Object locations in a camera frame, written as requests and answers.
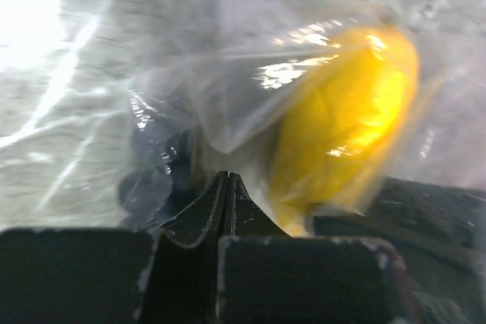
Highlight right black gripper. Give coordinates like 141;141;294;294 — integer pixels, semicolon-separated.
310;178;485;323

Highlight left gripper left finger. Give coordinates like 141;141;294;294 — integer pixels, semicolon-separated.
1;171;228;323

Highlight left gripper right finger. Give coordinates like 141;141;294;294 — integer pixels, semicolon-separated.
218;174;421;323

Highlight dark fake grapes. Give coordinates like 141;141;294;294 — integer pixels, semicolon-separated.
117;123;204;227

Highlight yellow fake banana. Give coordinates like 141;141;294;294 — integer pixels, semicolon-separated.
268;26;419;237

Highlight clear zip top bag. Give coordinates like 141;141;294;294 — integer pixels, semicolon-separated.
94;0;486;234

